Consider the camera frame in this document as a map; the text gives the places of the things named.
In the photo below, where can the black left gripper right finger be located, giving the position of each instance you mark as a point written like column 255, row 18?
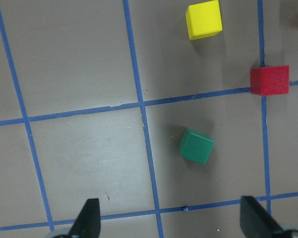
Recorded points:
column 256, row 222

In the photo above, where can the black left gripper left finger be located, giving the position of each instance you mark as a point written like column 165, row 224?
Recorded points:
column 87, row 224

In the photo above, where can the yellow wooden cube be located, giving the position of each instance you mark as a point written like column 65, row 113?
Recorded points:
column 203, row 19

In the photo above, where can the red wooden cube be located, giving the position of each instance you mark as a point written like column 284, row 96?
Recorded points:
column 269, row 81

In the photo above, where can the green wooden cube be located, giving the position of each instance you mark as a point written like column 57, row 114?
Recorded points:
column 195, row 146

